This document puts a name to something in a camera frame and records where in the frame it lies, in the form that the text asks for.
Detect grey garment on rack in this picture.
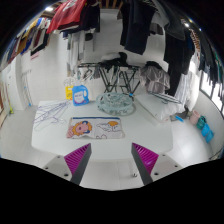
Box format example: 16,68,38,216
138,66,170,93

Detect blue detergent bottle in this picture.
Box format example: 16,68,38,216
72,85,89,106

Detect round clip drying hanger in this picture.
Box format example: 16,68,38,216
96,92,134,116

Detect black folding drying rack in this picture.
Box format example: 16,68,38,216
78,63,140,96

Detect black hanging trousers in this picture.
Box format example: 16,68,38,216
163,26,195,96

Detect blue container on floor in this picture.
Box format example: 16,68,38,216
201,124,214,143

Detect cartoon print towel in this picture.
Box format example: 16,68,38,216
66,117,125,139

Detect pink bucket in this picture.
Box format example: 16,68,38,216
190,110,200,125

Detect row of hanging clothes left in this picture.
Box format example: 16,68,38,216
2,17,50,64

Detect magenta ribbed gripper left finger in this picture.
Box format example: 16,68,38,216
64,144,92,185

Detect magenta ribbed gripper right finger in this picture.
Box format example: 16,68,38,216
131,143,159,185

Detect teal bucket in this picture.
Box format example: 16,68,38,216
196,116,207,130

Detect dark hanging jacket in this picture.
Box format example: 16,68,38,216
120,0,155,55

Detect red hanging shirt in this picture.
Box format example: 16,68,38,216
47,0,87,33

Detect yellow bottle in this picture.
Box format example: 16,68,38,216
65,86,73,100

